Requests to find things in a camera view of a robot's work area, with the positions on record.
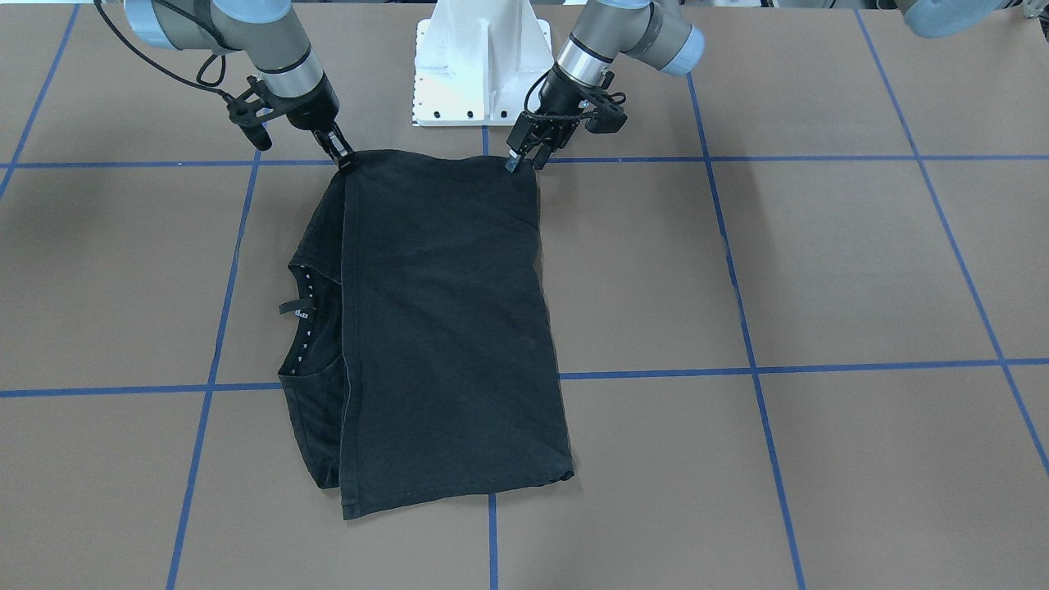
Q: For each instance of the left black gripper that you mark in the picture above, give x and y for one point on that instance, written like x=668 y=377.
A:
x=560 y=98

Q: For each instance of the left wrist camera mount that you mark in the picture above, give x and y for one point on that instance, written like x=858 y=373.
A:
x=606 y=113

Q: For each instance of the black graphic t-shirt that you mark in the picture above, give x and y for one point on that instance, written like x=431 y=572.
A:
x=423 y=365

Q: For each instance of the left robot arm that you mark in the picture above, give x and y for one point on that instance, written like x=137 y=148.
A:
x=654 y=33

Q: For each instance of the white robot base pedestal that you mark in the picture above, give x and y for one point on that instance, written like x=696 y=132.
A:
x=475 y=61

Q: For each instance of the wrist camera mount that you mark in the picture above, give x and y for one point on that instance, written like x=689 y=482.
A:
x=606 y=113
x=243 y=111

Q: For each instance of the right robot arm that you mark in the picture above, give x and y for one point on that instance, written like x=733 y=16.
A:
x=290 y=82

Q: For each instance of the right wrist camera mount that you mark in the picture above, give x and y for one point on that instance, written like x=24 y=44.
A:
x=243 y=111

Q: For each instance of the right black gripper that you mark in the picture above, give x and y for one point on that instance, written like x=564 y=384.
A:
x=315 y=110

